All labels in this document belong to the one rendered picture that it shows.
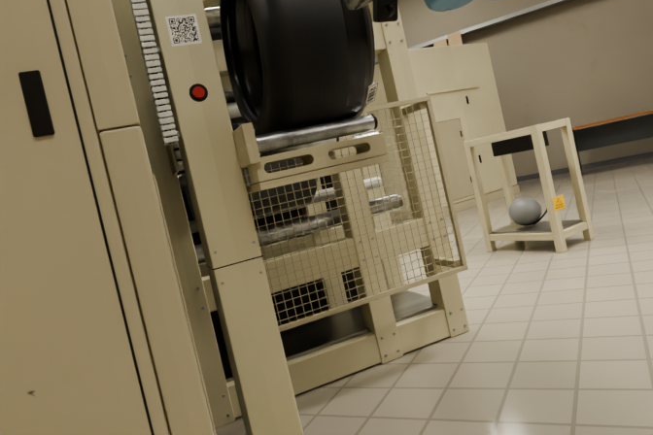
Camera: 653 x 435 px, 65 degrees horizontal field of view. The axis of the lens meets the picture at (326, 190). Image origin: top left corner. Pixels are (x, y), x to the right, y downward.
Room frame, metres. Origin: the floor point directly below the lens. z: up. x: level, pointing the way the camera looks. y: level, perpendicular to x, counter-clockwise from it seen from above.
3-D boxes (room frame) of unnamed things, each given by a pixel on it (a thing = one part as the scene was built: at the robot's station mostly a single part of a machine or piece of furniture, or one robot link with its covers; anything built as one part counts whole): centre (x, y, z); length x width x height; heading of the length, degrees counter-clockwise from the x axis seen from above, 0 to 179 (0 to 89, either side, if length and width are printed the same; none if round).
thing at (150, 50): (1.30, 0.35, 1.19); 0.05 x 0.04 x 0.48; 20
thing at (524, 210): (3.46, -1.32, 0.40); 0.60 x 0.35 x 0.80; 31
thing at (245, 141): (1.41, 0.22, 0.90); 0.40 x 0.03 x 0.10; 20
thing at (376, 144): (1.34, 0.00, 0.83); 0.36 x 0.09 x 0.06; 110
